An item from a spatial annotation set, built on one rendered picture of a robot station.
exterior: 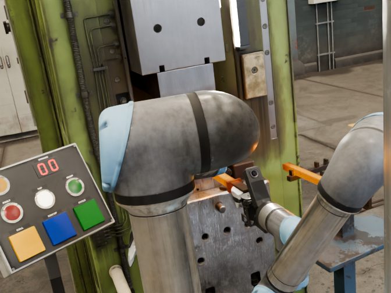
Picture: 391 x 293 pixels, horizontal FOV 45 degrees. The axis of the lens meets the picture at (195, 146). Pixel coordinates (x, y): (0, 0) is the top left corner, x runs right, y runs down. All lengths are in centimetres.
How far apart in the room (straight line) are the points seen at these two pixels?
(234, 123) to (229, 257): 121
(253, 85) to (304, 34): 690
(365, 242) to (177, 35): 100
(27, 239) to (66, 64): 60
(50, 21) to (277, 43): 85
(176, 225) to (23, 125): 631
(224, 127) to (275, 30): 129
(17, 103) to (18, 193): 548
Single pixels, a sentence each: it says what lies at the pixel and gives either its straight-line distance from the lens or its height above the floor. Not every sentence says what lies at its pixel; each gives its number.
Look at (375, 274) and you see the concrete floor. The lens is 288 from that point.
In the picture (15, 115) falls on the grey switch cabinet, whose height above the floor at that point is 35.
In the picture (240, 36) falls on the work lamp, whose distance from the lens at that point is 178.
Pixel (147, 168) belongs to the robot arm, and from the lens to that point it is 61.
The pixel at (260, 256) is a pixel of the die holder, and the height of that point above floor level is 62.
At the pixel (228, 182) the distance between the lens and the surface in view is 145.
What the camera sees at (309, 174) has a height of 93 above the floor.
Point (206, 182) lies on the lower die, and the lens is 171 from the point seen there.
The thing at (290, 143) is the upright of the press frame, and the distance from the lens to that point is 201.
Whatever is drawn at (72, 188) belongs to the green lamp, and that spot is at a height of 109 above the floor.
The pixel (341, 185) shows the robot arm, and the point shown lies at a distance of 91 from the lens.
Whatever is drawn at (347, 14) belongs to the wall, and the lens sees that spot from 919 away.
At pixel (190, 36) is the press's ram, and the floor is 146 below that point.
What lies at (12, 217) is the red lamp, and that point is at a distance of 139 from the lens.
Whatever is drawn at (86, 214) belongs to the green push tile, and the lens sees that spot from 145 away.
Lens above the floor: 159
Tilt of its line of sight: 18 degrees down
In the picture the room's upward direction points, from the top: 8 degrees counter-clockwise
